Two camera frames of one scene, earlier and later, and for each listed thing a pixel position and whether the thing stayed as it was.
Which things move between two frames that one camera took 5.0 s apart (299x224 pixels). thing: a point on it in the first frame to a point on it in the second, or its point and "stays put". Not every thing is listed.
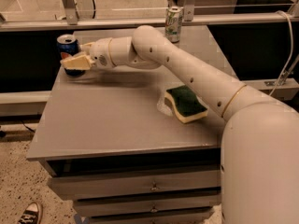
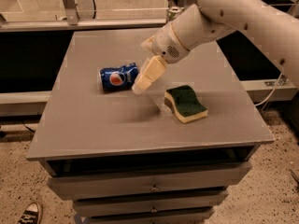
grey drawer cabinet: x=112 y=147 stays put
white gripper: x=99 y=52 to x=164 y=45
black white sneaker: x=30 y=215 stays put
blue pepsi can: x=68 y=46 to x=121 y=77
